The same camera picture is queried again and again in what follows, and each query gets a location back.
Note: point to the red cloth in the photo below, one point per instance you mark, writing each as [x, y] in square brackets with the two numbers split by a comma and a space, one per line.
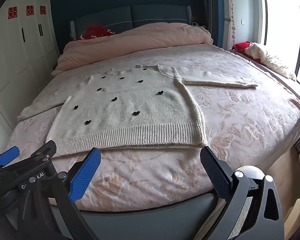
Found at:
[241, 47]

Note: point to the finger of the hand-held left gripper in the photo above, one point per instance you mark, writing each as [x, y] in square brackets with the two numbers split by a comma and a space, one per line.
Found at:
[43, 152]
[7, 156]

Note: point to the dark grey curtain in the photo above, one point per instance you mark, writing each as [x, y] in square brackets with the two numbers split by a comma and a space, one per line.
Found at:
[215, 7]

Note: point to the red paper sticker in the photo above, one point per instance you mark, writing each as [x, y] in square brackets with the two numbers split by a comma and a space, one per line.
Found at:
[12, 12]
[42, 9]
[29, 10]

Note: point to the cream sweater with black hearts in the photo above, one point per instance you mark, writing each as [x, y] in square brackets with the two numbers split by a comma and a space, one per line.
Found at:
[130, 110]

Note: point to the pink floral bed sheet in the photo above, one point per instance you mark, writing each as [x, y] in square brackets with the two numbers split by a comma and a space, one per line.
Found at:
[240, 120]

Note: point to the red pillow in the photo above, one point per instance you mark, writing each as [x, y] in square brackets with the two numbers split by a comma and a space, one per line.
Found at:
[96, 32]

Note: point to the cream blanket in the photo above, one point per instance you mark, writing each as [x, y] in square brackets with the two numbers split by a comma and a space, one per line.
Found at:
[270, 57]

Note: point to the pink duvet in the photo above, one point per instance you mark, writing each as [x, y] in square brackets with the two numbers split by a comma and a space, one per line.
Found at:
[145, 37]

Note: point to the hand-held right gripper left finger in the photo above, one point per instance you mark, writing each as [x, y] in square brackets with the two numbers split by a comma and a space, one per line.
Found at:
[86, 175]

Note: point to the white wall outlet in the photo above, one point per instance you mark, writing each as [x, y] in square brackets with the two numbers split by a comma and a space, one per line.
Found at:
[242, 22]

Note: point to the window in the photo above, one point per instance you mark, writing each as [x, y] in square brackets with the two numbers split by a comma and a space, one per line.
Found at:
[287, 22]

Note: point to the white wardrobe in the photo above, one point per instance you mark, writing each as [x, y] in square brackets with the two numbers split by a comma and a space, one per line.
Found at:
[17, 62]

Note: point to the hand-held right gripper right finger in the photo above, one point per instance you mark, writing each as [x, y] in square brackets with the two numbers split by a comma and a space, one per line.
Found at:
[215, 172]

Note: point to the blue padded headboard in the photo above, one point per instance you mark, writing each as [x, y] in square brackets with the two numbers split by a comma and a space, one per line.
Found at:
[150, 16]

